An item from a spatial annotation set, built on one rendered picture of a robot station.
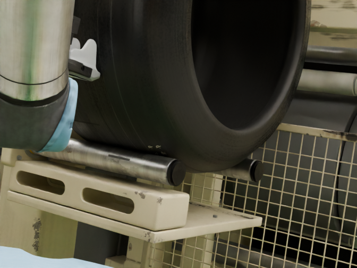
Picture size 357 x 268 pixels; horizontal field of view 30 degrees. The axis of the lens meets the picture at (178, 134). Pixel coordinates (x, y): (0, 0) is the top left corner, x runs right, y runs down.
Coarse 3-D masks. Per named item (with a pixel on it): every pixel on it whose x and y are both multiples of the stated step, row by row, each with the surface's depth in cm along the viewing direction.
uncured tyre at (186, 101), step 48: (96, 0) 102; (144, 0) 99; (192, 0) 151; (240, 0) 150; (288, 0) 143; (144, 48) 100; (192, 48) 153; (240, 48) 151; (288, 48) 137; (96, 96) 109; (144, 96) 103; (192, 96) 107; (240, 96) 147; (288, 96) 135; (144, 144) 112; (192, 144) 111; (240, 144) 122
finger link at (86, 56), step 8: (88, 40) 100; (72, 48) 98; (88, 48) 100; (96, 48) 102; (72, 56) 97; (80, 56) 99; (88, 56) 100; (88, 64) 101; (72, 72) 97; (96, 72) 102; (88, 80) 104
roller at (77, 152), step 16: (80, 144) 121; (96, 144) 120; (64, 160) 124; (80, 160) 120; (96, 160) 118; (112, 160) 115; (128, 160) 113; (144, 160) 112; (160, 160) 110; (176, 160) 110; (144, 176) 112; (160, 176) 110; (176, 176) 109
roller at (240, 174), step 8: (248, 160) 133; (256, 160) 133; (232, 168) 134; (240, 168) 133; (248, 168) 132; (256, 168) 132; (232, 176) 135; (240, 176) 133; (248, 176) 132; (256, 176) 132
